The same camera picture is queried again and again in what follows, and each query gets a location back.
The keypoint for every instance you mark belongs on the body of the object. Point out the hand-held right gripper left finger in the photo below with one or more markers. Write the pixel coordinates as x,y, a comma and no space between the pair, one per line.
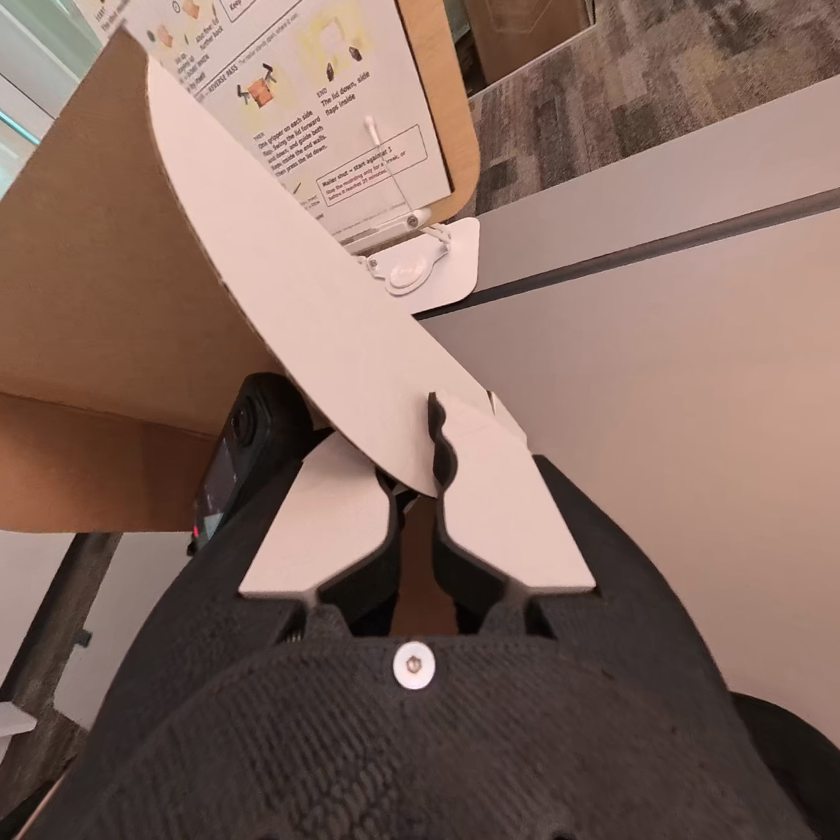
328,518

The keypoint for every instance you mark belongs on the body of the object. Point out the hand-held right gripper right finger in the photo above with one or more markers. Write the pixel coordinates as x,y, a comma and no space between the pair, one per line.
505,512

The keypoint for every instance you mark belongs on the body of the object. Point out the white cardboard mailer box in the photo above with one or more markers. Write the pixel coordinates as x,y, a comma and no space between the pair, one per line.
98,295

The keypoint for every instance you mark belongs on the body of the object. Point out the printed instruction sheet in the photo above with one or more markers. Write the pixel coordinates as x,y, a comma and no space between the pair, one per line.
328,118

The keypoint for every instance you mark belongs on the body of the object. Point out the window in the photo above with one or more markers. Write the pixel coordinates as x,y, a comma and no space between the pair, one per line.
33,79

